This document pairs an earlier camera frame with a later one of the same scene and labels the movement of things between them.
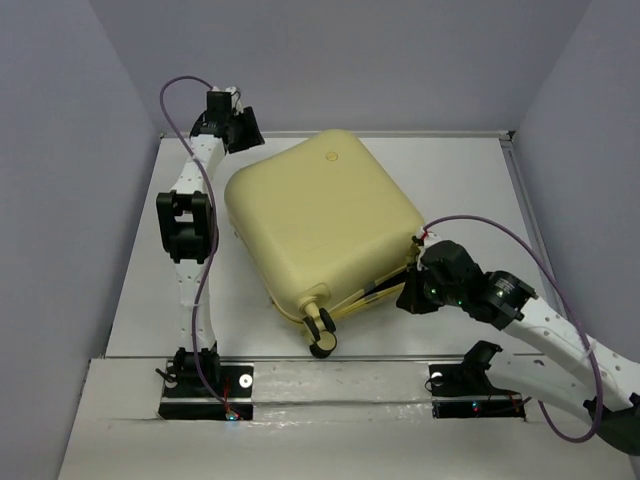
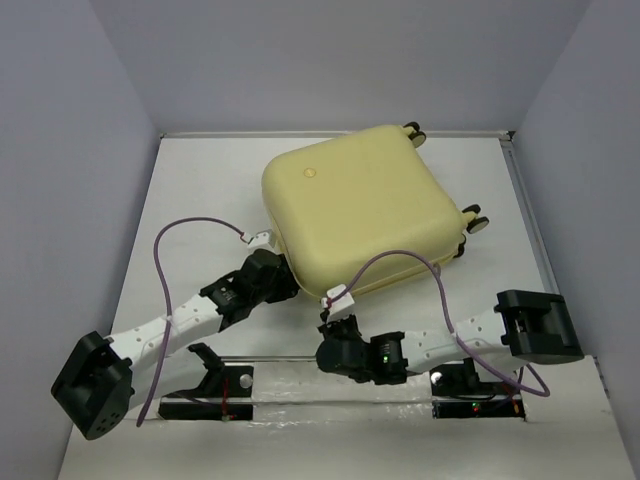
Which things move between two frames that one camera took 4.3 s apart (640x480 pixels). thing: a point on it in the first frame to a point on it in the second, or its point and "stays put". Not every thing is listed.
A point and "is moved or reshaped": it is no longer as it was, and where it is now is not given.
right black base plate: x=464 y=390 stays put
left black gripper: x=253 y=136 to x=288 y=283
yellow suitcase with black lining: x=322 y=223 is moved or reshaped
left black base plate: x=186 y=396 stays put
